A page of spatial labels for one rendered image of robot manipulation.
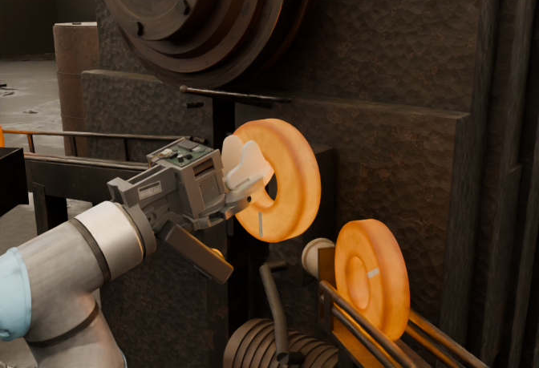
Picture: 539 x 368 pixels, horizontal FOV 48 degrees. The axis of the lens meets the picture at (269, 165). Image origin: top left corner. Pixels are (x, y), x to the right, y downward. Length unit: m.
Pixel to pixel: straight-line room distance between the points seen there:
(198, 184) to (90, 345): 0.19
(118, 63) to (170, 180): 0.92
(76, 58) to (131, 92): 2.58
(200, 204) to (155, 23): 0.47
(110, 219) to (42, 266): 0.08
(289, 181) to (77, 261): 0.26
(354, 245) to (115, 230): 0.30
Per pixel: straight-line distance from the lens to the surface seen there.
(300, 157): 0.70
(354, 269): 0.80
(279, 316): 0.97
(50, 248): 0.61
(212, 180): 0.67
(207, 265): 0.70
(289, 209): 0.71
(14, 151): 1.44
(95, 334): 0.64
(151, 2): 1.08
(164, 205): 0.66
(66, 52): 4.04
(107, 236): 0.61
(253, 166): 0.71
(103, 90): 1.51
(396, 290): 0.71
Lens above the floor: 1.05
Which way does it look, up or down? 16 degrees down
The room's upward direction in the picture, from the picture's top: straight up
